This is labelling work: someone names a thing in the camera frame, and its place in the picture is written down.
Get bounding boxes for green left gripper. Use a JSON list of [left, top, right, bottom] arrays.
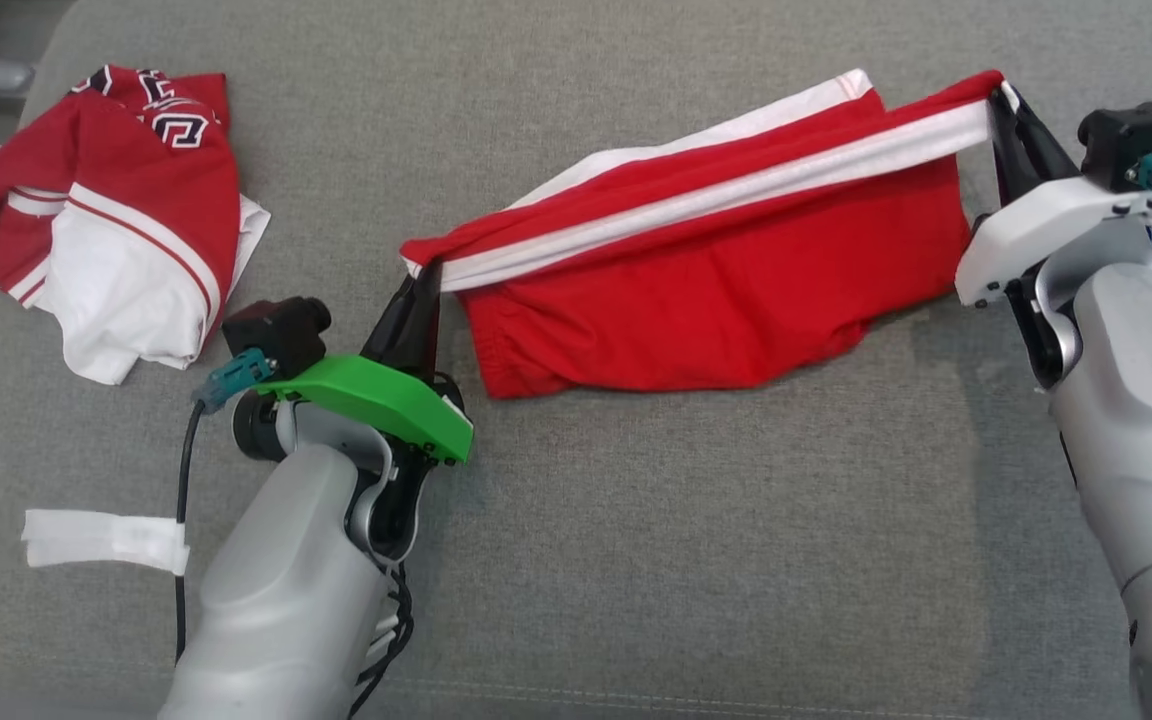
[[233, 266, 475, 563]]

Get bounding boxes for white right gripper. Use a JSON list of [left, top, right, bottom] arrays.
[[953, 84, 1152, 393]]

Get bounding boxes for red shorts with white stripe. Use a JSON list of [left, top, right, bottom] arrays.
[[400, 67, 1014, 400]]

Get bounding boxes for red jersey with number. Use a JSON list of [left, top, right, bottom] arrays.
[[0, 64, 273, 387]]

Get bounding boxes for white tape label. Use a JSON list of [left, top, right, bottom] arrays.
[[20, 507, 191, 577]]

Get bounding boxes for teal left cable connector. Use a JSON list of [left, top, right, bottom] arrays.
[[193, 347, 278, 417]]

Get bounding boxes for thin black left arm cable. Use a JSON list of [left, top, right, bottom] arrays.
[[172, 398, 209, 667]]

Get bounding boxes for black cable bundle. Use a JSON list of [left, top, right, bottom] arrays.
[[347, 558, 416, 720]]

